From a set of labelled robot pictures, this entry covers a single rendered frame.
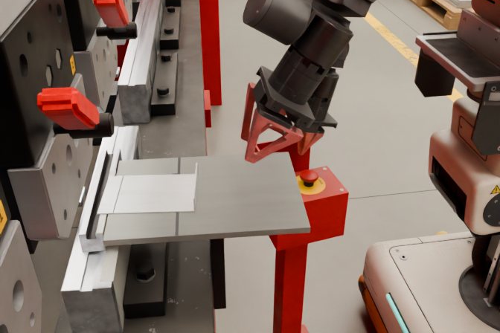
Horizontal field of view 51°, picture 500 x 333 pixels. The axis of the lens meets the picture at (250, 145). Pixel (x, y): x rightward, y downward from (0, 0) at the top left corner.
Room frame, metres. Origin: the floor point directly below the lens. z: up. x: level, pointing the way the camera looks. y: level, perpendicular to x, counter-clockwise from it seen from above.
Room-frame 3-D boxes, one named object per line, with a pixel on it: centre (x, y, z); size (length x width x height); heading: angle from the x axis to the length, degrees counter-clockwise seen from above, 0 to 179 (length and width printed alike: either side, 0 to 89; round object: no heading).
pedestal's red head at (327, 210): (0.94, -0.10, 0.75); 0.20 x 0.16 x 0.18; 19
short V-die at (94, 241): (0.60, 0.21, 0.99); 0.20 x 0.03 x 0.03; 6
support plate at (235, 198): (0.59, 0.06, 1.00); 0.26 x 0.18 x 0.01; 96
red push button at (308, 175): (0.90, -0.13, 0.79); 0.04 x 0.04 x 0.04
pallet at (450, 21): (4.67, -1.92, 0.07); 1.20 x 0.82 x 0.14; 7
